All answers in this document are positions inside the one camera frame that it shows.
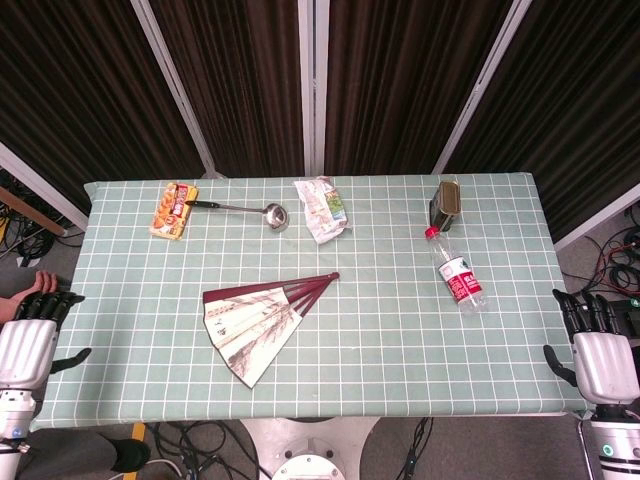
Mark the grey trouser leg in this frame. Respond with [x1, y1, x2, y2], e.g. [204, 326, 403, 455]
[19, 428, 121, 480]

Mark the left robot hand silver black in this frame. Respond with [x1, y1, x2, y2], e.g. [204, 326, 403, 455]
[0, 291, 93, 391]

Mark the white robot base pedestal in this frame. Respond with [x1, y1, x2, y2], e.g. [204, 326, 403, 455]
[239, 417, 381, 480]

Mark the clear plastic bottle red label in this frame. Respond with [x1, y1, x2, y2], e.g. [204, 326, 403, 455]
[424, 225, 489, 316]

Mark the brown wooden plank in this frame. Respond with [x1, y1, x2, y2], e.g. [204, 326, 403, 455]
[0, 187, 67, 236]

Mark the person bare hand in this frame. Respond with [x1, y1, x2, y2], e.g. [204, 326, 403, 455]
[32, 269, 62, 294]

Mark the black floor cable bundle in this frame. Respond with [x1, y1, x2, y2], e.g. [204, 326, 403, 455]
[144, 419, 264, 480]
[562, 199, 640, 301]
[397, 416, 435, 480]
[0, 169, 76, 271]

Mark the dark pleated partition panel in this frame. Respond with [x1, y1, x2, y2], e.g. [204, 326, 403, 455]
[313, 0, 534, 176]
[0, 0, 216, 231]
[132, 0, 316, 177]
[432, 0, 640, 251]

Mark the red paper folding fan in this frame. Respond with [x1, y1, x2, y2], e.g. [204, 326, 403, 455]
[202, 271, 341, 390]

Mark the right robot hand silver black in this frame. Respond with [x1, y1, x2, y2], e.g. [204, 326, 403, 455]
[543, 288, 640, 405]

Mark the black shoe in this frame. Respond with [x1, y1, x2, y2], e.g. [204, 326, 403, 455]
[112, 438, 152, 472]

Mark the crumpled white snack wrapper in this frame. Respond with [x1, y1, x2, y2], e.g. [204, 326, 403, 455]
[293, 175, 353, 246]

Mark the person bare forearm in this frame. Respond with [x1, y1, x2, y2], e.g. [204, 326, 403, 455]
[0, 291, 35, 325]

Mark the steel ladle black handle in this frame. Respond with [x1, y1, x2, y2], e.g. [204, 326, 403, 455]
[185, 200, 290, 233]

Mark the olive green tin can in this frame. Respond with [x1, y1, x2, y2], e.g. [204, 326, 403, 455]
[426, 180, 462, 234]

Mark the green checked tablecloth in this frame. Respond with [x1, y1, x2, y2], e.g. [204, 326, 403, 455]
[29, 172, 591, 431]

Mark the orange snack box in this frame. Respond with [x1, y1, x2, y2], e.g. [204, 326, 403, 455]
[148, 182, 200, 242]

